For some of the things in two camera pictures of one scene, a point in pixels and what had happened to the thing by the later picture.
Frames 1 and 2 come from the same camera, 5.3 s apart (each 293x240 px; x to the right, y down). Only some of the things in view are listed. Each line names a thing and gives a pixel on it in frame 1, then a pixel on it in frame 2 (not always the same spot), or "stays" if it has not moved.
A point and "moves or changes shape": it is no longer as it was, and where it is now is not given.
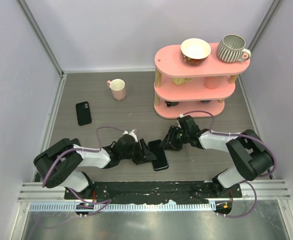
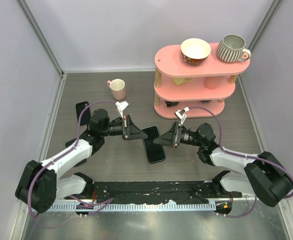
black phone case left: [83, 114] stays
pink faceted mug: [117, 87] stays
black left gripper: [144, 155] -> [131, 131]
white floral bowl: [195, 51] stays
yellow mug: [180, 81] stays
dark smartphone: [161, 162] moves or changes shape
